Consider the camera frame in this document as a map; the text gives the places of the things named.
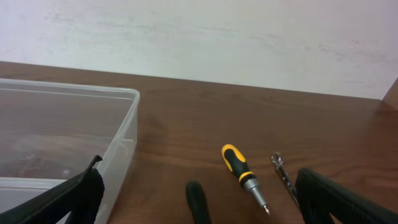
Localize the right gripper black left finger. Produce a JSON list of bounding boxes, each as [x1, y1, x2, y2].
[[1, 155, 105, 224]]

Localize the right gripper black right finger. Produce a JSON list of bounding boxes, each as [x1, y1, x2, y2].
[[295, 168, 397, 224]]

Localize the silver combination wrench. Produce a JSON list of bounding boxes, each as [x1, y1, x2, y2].
[[271, 152, 300, 208]]

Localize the stubby yellow black screwdriver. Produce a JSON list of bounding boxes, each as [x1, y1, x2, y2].
[[221, 144, 270, 215]]

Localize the slim black yellow screwdriver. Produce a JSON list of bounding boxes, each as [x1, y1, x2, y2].
[[185, 180, 211, 224]]

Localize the clear plastic container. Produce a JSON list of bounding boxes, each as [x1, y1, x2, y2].
[[1, 79, 140, 223]]

